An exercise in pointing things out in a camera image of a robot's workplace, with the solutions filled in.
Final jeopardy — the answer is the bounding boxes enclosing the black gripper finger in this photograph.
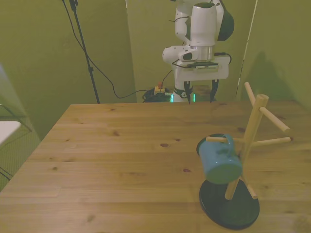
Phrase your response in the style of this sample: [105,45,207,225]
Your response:
[209,79,219,103]
[184,81,193,105]

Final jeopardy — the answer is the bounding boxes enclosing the dark coiled cable bundle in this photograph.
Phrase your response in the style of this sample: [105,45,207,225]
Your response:
[142,89,174,103]

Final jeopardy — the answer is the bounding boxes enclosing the wooden mug tree black base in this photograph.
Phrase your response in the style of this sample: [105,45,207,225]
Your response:
[199,82,292,231]

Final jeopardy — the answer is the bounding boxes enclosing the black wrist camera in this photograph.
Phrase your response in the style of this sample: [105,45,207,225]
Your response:
[186,62,219,71]

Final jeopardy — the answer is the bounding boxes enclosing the black tripod stand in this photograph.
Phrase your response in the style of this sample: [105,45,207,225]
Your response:
[62,0,101,104]

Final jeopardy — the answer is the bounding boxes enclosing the yellow emergency stop box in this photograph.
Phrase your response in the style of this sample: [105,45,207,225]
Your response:
[154,82,166,95]

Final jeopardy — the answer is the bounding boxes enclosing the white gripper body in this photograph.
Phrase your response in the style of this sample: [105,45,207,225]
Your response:
[174,55,229,83]

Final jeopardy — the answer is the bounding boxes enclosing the black tripod cable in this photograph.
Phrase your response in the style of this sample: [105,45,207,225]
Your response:
[62,0,149,99]

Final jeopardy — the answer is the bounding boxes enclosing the blue enamel mug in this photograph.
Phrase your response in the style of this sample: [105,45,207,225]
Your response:
[196,133,243,184]

